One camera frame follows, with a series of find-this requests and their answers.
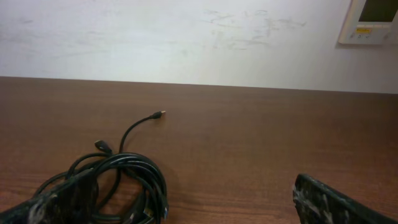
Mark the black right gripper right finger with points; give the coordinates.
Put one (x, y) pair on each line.
(317, 203)

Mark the white wall control panel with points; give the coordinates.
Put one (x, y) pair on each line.
(370, 22)

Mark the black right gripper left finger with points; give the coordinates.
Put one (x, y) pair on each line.
(69, 202)

